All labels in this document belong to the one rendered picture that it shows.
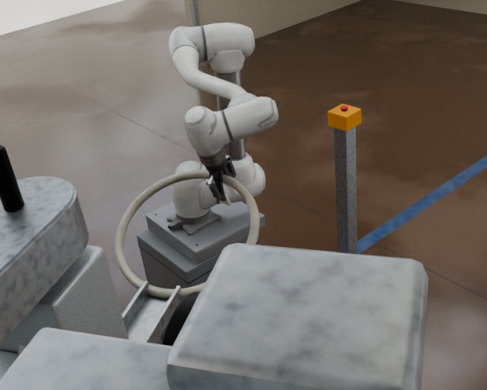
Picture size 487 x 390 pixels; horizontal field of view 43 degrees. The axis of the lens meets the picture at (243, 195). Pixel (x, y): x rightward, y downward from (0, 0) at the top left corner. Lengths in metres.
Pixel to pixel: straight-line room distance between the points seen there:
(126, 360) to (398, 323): 0.17
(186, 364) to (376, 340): 0.11
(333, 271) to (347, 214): 2.90
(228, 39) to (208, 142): 0.58
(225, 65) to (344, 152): 0.99
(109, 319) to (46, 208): 0.32
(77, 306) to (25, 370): 0.89
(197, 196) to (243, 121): 0.75
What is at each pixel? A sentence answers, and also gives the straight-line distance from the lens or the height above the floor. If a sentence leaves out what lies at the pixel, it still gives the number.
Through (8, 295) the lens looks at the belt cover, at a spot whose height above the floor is 1.69.
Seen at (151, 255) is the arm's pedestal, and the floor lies 0.74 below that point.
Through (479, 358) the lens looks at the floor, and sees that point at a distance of 3.29.
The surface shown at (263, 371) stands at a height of 2.07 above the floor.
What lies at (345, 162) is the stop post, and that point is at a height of 0.81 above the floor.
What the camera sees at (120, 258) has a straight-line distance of 2.02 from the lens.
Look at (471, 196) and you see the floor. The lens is 4.46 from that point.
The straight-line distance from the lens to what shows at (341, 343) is 0.37.
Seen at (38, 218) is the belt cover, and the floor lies 1.74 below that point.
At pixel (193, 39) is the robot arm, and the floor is 1.67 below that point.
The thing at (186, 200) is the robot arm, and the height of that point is 1.02.
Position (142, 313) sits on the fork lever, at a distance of 1.89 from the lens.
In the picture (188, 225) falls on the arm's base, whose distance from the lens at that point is 2.64.
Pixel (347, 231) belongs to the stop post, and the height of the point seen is 0.38.
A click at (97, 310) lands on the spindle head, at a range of 1.39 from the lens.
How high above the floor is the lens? 2.34
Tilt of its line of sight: 31 degrees down
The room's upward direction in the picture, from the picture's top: 7 degrees counter-clockwise
